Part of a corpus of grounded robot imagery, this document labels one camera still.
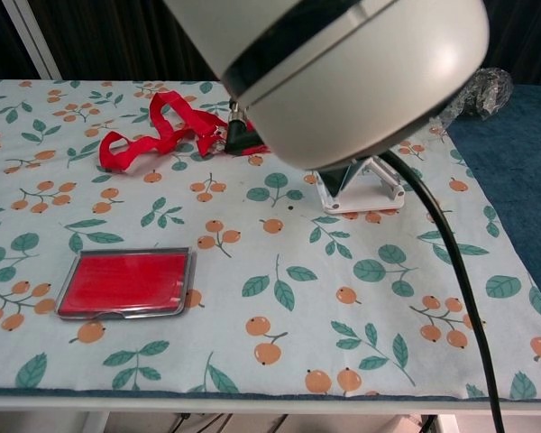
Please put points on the dark pleated curtain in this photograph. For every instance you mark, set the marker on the dark pleated curtain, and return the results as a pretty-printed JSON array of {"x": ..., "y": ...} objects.
[{"x": 108, "y": 40}]

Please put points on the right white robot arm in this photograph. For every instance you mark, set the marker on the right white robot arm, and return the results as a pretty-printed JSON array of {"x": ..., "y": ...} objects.
[{"x": 342, "y": 72}]

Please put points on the crumpled clear plastic bag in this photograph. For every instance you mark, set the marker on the crumpled clear plastic bag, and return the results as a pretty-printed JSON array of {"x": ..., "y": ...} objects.
[{"x": 487, "y": 92}]

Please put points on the clear badge holder red card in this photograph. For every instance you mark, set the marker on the clear badge holder red card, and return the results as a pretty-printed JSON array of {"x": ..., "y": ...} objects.
[{"x": 126, "y": 284}]

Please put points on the black smartphone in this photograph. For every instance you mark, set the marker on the black smartphone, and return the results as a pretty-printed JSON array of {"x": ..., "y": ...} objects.
[{"x": 336, "y": 180}]

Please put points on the floral print tablecloth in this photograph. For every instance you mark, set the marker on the floral print tablecloth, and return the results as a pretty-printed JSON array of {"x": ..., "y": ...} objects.
[{"x": 252, "y": 270}]

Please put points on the white metal frame post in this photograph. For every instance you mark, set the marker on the white metal frame post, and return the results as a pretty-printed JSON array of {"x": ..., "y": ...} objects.
[{"x": 33, "y": 40}]

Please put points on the white folding phone stand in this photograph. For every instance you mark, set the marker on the white folding phone stand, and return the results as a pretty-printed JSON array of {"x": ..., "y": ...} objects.
[{"x": 374, "y": 194}]

